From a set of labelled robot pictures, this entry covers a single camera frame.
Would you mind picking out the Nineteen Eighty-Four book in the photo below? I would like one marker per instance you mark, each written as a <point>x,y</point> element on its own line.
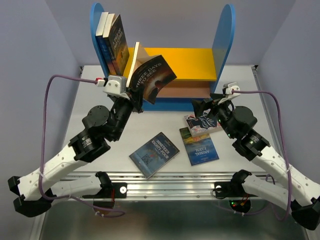
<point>154,154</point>

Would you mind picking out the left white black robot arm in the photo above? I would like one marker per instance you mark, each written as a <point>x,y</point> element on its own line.
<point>39,190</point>

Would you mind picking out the blue and yellow bookshelf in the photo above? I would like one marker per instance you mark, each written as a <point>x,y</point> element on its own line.
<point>198,70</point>

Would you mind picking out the Jane Eyre book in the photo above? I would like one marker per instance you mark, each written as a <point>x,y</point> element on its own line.
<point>102,44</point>

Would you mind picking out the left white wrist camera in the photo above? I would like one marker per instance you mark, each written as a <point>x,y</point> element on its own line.
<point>114,85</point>

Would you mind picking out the A Tale of Two Cities book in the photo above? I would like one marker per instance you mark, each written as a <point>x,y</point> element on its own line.
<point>116,44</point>

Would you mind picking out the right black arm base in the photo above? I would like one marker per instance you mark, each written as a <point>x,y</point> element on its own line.
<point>228,189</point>

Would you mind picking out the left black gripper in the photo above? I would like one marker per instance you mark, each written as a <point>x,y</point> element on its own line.
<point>137,94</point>

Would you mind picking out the aluminium mounting rail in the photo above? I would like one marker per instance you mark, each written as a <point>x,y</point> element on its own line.
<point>166,185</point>

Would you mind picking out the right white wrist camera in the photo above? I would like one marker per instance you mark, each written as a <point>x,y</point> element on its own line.
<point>229,92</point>

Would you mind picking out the Animal Farm book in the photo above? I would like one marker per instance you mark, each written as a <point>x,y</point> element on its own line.
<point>200,149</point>

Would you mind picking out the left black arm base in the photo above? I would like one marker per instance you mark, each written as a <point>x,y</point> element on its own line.
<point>118,191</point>

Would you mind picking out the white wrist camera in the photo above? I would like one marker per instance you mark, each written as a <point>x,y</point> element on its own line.
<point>229,92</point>
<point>114,85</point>

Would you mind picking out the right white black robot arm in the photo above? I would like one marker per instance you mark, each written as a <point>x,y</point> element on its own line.
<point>298,193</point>

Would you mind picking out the Little Women book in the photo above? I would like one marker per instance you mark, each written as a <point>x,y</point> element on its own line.
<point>205,124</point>

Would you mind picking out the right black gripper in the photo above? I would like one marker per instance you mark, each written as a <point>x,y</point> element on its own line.
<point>200,106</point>

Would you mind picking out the Three Days to See book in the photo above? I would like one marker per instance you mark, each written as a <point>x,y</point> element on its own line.
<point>151,73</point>

